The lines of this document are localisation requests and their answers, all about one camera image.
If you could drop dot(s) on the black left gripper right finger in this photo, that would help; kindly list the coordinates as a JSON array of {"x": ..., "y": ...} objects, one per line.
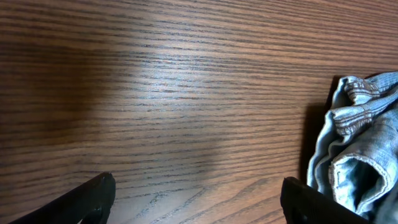
[{"x": 302, "y": 204}]

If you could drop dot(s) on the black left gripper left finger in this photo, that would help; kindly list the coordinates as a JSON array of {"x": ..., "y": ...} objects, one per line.
[{"x": 89, "y": 203}]

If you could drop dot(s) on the light blue denim shorts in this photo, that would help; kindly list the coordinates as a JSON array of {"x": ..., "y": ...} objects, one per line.
[{"x": 355, "y": 159}]

